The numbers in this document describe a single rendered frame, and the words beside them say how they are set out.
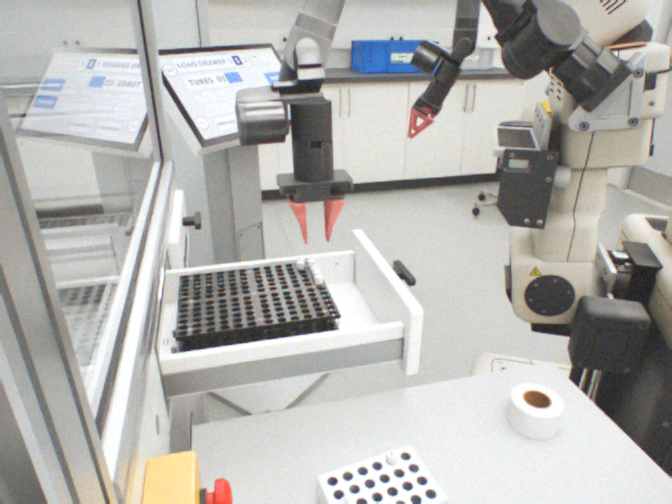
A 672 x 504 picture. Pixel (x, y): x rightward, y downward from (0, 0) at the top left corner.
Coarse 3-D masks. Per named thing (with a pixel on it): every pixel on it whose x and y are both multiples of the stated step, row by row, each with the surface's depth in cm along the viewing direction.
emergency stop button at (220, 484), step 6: (216, 480) 45; (222, 480) 45; (216, 486) 44; (222, 486) 44; (228, 486) 45; (210, 492) 45; (216, 492) 44; (222, 492) 44; (228, 492) 44; (210, 498) 44; (216, 498) 43; (222, 498) 43; (228, 498) 44
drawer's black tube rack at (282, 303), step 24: (288, 264) 83; (192, 288) 76; (216, 288) 76; (240, 288) 76; (264, 288) 76; (288, 288) 76; (312, 288) 76; (192, 312) 69; (216, 312) 69; (240, 312) 69; (264, 312) 70; (288, 312) 69; (312, 312) 69; (192, 336) 65; (216, 336) 70; (240, 336) 70; (264, 336) 69; (288, 336) 69
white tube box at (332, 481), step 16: (400, 448) 60; (352, 464) 58; (368, 464) 58; (384, 464) 58; (400, 464) 58; (416, 464) 58; (320, 480) 56; (336, 480) 57; (352, 480) 56; (368, 480) 57; (384, 480) 58; (400, 480) 56; (416, 480) 57; (432, 480) 56; (320, 496) 57; (336, 496) 56; (352, 496) 54; (368, 496) 54; (384, 496) 54; (400, 496) 54; (416, 496) 55; (432, 496) 56
